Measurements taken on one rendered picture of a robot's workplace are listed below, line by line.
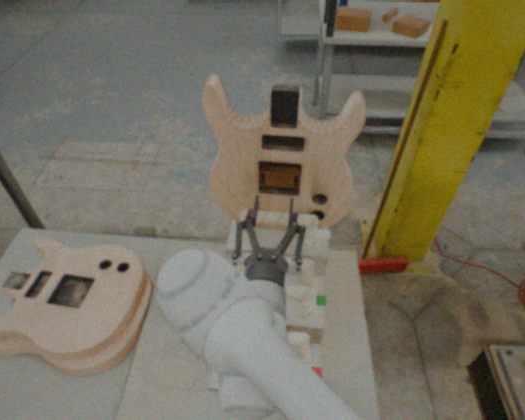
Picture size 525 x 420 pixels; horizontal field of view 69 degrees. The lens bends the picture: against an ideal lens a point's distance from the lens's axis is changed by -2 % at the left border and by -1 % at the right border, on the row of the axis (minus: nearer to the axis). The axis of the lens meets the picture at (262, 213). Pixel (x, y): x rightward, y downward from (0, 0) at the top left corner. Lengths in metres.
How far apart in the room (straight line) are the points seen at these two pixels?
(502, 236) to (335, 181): 2.14
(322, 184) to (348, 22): 2.07
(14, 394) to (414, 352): 1.74
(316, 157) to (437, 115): 1.02
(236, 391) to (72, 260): 0.81
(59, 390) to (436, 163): 1.70
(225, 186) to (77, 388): 0.64
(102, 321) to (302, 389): 0.77
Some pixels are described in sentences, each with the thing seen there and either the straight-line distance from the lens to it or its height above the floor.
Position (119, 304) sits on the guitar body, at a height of 0.99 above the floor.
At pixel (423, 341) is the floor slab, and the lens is 2.27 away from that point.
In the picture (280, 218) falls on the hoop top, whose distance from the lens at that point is 0.96.
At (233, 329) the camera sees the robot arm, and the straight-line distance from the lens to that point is 0.46.
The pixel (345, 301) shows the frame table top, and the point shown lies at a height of 0.93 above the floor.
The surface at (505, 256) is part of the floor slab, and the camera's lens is 2.84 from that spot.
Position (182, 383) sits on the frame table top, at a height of 0.93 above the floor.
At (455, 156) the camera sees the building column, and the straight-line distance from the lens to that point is 1.99.
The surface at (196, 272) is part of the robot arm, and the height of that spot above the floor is 1.54.
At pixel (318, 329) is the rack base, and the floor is 1.02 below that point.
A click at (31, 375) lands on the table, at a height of 0.90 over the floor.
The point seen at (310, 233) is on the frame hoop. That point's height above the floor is 1.17.
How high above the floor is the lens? 1.91
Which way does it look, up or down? 46 degrees down
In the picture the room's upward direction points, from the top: straight up
